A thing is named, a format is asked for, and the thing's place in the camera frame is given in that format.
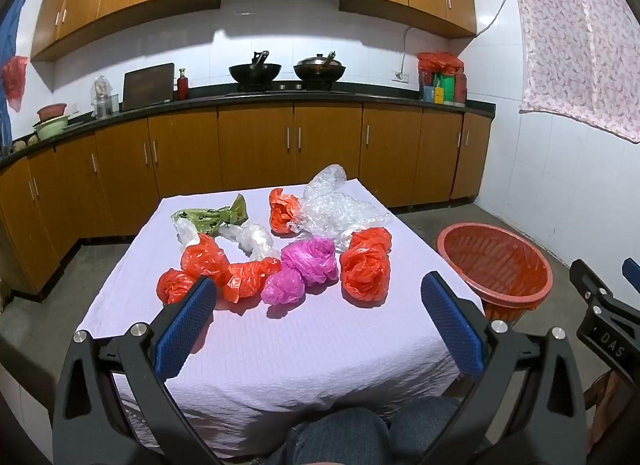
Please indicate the black wok with lid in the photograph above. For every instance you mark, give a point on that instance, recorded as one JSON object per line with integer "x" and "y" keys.
{"x": 320, "y": 70}

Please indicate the red bottle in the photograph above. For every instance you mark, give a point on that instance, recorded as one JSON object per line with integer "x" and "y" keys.
{"x": 182, "y": 87}

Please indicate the dark kitchen countertop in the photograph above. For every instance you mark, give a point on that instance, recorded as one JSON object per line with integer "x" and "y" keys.
{"x": 200, "y": 99}

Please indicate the person's legs in jeans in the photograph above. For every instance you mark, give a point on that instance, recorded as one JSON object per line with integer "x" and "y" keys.
{"x": 340, "y": 435}

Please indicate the pale lavender tablecloth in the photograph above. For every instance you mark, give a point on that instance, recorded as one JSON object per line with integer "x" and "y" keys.
{"x": 300, "y": 345}

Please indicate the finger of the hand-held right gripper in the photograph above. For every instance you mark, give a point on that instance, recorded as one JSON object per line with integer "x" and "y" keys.
{"x": 590, "y": 277}
{"x": 632, "y": 272}

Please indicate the small pink plastic bag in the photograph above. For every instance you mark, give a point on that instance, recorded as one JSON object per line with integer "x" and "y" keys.
{"x": 282, "y": 287}

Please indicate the red hanging plastic bag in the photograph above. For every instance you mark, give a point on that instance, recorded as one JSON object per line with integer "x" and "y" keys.
{"x": 15, "y": 82}

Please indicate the large pink plastic bag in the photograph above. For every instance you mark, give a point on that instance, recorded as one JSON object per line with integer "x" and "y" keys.
{"x": 310, "y": 255}

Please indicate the olive green plastic bag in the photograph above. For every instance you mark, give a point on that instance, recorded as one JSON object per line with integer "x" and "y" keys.
{"x": 210, "y": 217}

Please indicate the green bowl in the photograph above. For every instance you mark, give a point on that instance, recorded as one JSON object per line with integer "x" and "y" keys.
{"x": 50, "y": 129}

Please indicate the dark cutting board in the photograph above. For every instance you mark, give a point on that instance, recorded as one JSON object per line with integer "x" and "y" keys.
{"x": 148, "y": 86}

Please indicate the pink floral cloth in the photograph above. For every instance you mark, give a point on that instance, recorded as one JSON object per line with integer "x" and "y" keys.
{"x": 575, "y": 45}

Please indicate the black stove hob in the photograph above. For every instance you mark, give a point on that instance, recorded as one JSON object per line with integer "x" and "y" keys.
{"x": 290, "y": 90}

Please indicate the small clear plastic bag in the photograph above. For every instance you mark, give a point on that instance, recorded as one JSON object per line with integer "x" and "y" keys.
{"x": 186, "y": 234}

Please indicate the white plastic bag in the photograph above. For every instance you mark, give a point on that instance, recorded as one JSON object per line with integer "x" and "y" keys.
{"x": 252, "y": 240}

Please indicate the pink basin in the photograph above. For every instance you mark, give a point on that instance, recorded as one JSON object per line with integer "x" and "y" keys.
{"x": 51, "y": 111}

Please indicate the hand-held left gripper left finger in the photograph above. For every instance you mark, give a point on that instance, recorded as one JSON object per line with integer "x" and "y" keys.
{"x": 185, "y": 325}

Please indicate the wooden lower cabinets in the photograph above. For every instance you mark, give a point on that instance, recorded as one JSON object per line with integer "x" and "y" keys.
{"x": 250, "y": 150}

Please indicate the orange bag on packets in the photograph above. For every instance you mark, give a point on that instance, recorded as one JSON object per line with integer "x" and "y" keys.
{"x": 440, "y": 62}

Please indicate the white wall socket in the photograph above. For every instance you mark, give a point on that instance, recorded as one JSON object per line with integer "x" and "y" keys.
{"x": 400, "y": 76}

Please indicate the clear bag with jar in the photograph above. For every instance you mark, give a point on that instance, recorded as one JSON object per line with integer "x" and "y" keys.
{"x": 103, "y": 100}

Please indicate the orange plastic bag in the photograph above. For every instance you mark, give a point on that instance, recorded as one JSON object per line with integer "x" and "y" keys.
{"x": 282, "y": 212}
{"x": 174, "y": 286}
{"x": 247, "y": 277}
{"x": 365, "y": 275}
{"x": 371, "y": 241}
{"x": 205, "y": 257}

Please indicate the colourful packets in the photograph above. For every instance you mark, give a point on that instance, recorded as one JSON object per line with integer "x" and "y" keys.
{"x": 442, "y": 90}

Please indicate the blue cloth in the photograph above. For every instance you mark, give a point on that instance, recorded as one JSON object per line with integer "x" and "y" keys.
{"x": 10, "y": 30}

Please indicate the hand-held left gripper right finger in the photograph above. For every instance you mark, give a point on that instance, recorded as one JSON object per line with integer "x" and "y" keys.
{"x": 452, "y": 325}

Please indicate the orange plastic basket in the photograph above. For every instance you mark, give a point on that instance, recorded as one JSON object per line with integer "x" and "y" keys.
{"x": 495, "y": 265}

